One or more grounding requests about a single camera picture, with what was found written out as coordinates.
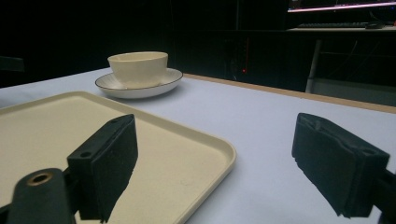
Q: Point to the background desk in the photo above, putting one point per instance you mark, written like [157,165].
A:
[342,56]

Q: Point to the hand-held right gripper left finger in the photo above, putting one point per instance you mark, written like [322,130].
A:
[106,168]

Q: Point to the cream plastic tray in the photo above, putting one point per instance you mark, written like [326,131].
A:
[174,161]

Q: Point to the black computer mouse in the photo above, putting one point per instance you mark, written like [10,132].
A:
[374,25]

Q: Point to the white plate with dark rim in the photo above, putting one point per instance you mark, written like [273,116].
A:
[137,88]

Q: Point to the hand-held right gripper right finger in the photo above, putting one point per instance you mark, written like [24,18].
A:
[336,165]

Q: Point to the black keyboard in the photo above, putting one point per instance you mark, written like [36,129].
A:
[331,25]

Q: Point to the computer monitor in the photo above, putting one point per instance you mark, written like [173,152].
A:
[341,5]

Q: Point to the cream ceramic bowl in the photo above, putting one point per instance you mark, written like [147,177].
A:
[139,69]

